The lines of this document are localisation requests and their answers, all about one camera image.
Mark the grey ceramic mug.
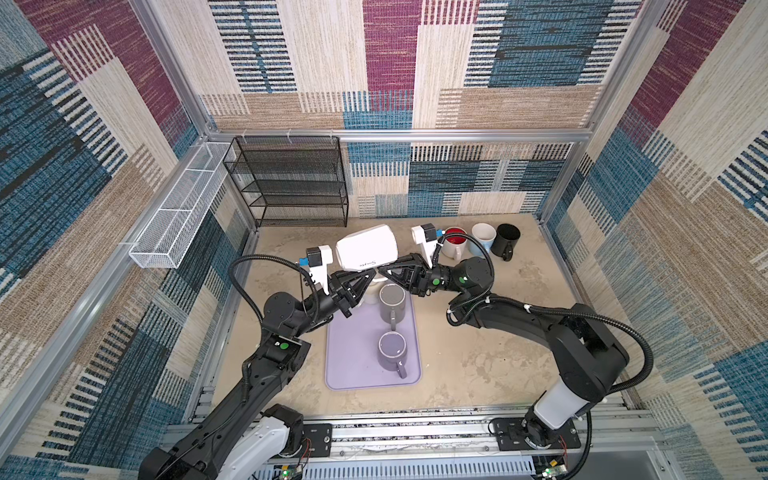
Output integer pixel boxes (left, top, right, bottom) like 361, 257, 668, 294
379, 283, 406, 331

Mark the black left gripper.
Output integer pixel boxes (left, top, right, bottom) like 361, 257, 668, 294
290, 269, 371, 343

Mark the light blue mug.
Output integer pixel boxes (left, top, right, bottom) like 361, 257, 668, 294
471, 222, 496, 253

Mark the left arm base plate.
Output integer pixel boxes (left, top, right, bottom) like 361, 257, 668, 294
279, 423, 333, 461

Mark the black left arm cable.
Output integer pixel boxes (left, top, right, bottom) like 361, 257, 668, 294
227, 254, 322, 337

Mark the black ceramic mug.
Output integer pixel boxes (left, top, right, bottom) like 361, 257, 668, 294
491, 223, 521, 262

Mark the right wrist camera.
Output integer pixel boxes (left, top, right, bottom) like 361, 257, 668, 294
411, 223, 438, 268

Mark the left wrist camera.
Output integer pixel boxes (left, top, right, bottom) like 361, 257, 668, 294
300, 245, 333, 294

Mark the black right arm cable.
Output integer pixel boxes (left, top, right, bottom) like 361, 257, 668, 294
437, 232, 655, 480

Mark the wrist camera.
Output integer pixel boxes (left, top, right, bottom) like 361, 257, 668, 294
300, 245, 333, 294
411, 223, 438, 268

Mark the white patterned mug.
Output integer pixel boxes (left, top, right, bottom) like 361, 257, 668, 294
335, 224, 399, 271

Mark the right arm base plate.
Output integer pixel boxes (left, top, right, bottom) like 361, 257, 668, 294
487, 417, 582, 451

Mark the white wire mesh basket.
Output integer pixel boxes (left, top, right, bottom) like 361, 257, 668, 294
129, 142, 229, 269

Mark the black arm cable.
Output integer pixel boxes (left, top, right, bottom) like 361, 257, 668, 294
437, 232, 655, 480
227, 254, 322, 337

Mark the white ceramic mug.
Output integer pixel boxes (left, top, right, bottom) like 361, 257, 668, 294
441, 227, 468, 261

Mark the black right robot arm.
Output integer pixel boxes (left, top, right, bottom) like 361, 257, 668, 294
377, 254, 629, 448

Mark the aluminium front rail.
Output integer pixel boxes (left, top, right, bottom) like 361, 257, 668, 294
149, 407, 679, 480

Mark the lavender plastic tray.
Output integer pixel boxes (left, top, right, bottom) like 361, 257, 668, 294
325, 292, 422, 390

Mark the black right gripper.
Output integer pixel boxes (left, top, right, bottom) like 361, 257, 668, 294
377, 252, 465, 298

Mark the cream speckled mug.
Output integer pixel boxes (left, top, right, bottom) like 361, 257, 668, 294
363, 274, 389, 304

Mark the purple ceramic mug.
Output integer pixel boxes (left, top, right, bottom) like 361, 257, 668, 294
377, 331, 407, 379

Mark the black wire mesh shelf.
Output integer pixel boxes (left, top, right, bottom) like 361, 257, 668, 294
223, 136, 349, 227

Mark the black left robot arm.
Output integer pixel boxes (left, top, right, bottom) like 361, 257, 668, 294
138, 269, 375, 479

